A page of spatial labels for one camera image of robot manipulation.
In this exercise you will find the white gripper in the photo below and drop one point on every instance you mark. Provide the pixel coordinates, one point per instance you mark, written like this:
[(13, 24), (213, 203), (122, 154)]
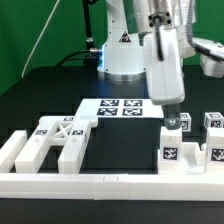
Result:
[(164, 77)]

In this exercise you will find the white chair seat part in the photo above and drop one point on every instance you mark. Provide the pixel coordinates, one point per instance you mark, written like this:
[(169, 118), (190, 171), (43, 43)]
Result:
[(192, 159)]

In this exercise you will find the white chair back part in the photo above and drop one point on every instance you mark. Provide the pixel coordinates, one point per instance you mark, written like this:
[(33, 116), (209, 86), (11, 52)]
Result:
[(70, 133)]

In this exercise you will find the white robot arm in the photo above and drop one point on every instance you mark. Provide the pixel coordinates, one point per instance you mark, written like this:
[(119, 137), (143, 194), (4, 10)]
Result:
[(129, 21)]

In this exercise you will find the white bar part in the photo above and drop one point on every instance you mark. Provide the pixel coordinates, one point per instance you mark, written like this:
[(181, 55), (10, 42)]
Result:
[(11, 149)]

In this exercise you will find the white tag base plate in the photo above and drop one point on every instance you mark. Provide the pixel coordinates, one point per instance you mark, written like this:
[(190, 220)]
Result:
[(119, 108)]

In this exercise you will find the white front fence wall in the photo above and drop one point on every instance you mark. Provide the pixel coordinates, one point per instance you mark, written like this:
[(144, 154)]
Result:
[(112, 187)]

